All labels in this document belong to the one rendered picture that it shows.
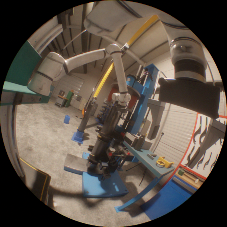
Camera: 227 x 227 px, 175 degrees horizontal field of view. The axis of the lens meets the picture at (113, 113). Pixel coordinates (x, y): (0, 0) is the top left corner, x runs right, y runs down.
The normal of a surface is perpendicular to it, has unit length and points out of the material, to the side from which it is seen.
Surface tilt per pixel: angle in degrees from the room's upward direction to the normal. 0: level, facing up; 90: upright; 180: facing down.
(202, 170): 90
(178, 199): 90
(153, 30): 173
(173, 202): 90
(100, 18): 176
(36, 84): 68
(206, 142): 113
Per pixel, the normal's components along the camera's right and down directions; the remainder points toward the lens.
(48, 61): 0.51, 0.20
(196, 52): -0.58, 0.15
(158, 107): -0.90, 0.01
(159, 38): -0.51, 0.86
